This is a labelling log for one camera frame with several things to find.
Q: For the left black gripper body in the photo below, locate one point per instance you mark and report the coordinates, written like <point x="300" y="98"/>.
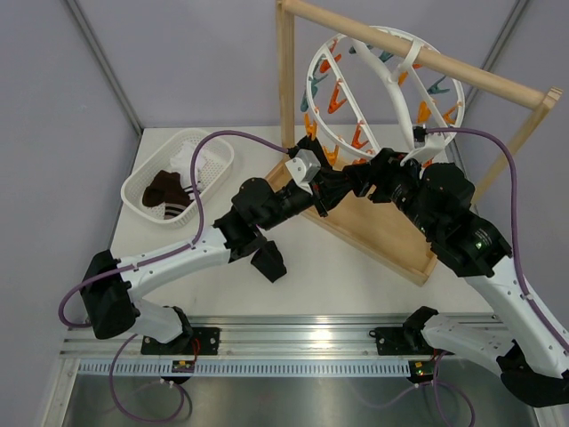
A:
<point x="321" y="195"/>

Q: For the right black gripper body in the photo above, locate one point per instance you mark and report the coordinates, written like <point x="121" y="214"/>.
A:
<point x="399" y="183"/>

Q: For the black sock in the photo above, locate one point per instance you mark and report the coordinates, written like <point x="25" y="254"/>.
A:
<point x="269" y="262"/>
<point x="308" y="143"/>

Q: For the white round clip hanger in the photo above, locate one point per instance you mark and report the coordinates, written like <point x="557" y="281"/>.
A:
<point x="349" y="84"/>

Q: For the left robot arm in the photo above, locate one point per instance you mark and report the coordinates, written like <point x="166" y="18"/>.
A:
<point x="115" y="289"/>

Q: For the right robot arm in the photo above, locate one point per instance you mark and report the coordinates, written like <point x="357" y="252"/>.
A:
<point x="532" y="365"/>

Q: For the white perforated plastic basket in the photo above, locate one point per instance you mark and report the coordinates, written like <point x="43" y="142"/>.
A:
<point x="213" y="167"/>

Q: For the white sock in basket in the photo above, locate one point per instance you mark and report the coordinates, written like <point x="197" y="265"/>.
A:
<point x="181" y="163"/>

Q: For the brown sock with stripes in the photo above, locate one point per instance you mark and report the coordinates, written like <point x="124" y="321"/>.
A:
<point x="166" y="190"/>

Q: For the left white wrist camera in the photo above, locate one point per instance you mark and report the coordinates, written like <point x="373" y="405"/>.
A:
<point x="303" y="168"/>

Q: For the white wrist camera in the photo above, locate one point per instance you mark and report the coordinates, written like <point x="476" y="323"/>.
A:
<point x="424" y="144"/>
<point x="303" y="168"/>

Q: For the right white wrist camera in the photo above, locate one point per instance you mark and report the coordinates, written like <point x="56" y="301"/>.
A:
<point x="424" y="144"/>

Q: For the aluminium mounting rail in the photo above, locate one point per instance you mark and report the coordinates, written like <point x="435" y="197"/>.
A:
<point x="279" y="337"/>

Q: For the white slotted cable duct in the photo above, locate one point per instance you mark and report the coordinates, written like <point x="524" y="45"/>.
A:
<point x="248" y="368"/>

